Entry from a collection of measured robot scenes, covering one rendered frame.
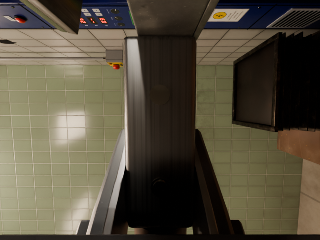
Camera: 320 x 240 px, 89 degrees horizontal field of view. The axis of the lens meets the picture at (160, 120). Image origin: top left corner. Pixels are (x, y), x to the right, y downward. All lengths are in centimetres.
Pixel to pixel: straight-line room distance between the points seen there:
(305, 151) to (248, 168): 74
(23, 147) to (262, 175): 201
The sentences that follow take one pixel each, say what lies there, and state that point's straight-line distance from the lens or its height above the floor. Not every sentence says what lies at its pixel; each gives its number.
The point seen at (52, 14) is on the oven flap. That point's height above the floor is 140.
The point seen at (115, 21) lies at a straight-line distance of 68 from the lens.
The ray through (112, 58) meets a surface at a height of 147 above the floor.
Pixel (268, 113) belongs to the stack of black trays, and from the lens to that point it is 62.
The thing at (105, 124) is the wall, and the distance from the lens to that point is 140.
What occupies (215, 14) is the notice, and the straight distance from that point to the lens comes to 65.
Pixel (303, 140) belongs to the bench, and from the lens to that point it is 94.
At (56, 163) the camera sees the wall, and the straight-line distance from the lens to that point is 165.
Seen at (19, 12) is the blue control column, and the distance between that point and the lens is 75.
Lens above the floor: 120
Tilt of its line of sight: level
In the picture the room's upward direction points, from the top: 90 degrees counter-clockwise
